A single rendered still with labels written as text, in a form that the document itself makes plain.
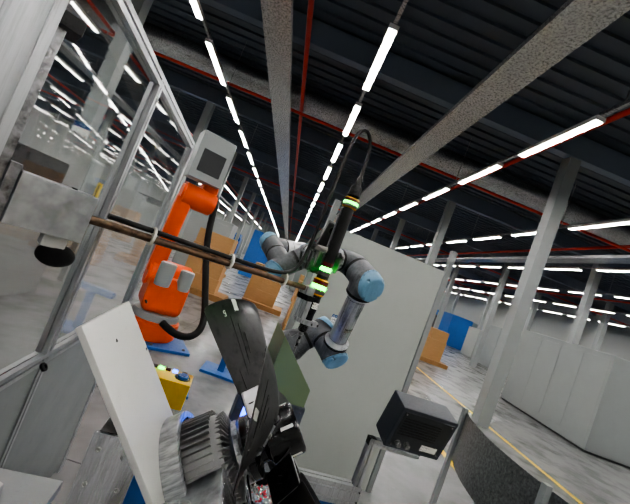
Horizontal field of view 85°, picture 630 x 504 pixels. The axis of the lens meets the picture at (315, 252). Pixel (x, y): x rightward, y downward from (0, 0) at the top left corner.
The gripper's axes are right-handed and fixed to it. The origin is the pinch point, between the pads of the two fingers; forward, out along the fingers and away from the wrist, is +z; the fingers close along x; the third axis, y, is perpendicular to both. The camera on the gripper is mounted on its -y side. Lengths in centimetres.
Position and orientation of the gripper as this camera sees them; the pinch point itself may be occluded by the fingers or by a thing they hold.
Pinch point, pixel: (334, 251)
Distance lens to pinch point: 92.4
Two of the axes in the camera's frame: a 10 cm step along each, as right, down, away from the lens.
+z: 2.2, 0.3, -9.8
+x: -9.1, -3.6, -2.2
